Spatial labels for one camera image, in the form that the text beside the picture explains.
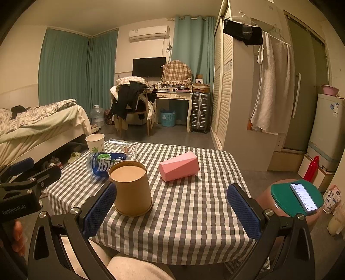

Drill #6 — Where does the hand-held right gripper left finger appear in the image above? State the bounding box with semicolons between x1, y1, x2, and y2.
27;181;117;280

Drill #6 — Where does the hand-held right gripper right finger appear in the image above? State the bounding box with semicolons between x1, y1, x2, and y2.
227;184;316;280

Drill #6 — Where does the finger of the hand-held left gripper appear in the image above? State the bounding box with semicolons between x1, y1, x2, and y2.
0;157;35;184
11;166;62;195

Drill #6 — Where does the brown paper cup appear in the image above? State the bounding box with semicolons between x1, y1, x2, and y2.
108;160;154;217

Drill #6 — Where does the white paper cup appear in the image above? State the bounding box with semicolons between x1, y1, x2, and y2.
85;133;105;154

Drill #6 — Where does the person's left hand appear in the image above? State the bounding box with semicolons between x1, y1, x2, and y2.
11;220;26;257

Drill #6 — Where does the sneaker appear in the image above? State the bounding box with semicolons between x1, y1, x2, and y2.
40;156;64;171

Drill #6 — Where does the brown round stool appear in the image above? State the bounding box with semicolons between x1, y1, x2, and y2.
255;178;324;237

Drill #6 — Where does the bed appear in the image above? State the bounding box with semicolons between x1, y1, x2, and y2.
0;99;93;169

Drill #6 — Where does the green seat cushion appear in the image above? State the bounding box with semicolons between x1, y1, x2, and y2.
271;182;324;216

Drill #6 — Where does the blue label plastic bottle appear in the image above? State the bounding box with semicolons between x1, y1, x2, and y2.
86;151;129;177

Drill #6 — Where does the patterned quilt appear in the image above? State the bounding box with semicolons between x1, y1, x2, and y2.
0;99;77;134

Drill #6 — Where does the grey checked tablecloth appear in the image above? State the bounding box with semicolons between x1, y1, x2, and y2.
40;141;270;270

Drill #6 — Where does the smartphone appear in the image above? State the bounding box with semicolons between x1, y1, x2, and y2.
290;182;319;214

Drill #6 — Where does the person's own leg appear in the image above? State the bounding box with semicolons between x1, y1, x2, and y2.
61;236;178;280

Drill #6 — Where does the clear plastic container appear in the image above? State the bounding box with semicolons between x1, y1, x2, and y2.
105;138;138;160

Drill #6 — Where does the large water jug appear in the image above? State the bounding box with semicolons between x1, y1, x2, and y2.
89;105;105;128

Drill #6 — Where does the pink faceted box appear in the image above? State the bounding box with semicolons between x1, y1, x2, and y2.
158;151;200;183

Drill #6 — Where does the red bottle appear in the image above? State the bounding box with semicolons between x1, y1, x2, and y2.
304;156;320;184

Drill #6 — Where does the white printed bag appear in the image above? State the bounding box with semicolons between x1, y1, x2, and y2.
323;184;342;215

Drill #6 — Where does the teal window curtain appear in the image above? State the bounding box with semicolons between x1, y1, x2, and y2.
38;28;119;114

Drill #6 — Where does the wooden chair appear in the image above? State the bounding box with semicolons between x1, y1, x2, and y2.
114;90;158;137

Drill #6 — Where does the dark ribbed suitcase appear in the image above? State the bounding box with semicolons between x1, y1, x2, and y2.
190;92;211;134

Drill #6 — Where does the pile of dark clothes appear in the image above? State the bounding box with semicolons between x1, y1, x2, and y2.
109;76;158;120

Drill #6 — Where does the blue laundry basket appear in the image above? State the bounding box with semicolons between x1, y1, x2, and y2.
161;108;177;128

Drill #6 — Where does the white small fridge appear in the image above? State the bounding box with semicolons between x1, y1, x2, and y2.
307;93;345;172

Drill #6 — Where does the white hanging towel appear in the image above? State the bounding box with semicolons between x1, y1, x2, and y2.
250;31;295;134

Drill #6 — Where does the white louvred wardrobe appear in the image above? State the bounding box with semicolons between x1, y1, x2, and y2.
210;0;287;151

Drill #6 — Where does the cardboard box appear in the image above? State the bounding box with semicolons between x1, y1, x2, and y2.
192;75;211;93

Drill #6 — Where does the white wooden desk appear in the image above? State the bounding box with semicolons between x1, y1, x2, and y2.
154;90;194;133

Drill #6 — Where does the grey door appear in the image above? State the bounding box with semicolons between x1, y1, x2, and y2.
280;10;331;154

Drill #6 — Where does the black flat monitor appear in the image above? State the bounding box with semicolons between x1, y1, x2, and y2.
132;57;166;77

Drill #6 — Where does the pink basin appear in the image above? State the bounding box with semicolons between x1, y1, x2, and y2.
320;84;339;96

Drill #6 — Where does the plaid cloth cover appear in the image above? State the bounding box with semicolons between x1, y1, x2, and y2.
161;59;193;87

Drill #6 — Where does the teal narrow curtain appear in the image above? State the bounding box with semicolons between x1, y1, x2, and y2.
172;16;217;93

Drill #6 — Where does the white air conditioner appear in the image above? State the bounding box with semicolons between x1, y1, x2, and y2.
129;25;170;43

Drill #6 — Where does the black hanging garment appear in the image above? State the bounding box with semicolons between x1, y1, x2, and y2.
223;18;263;46

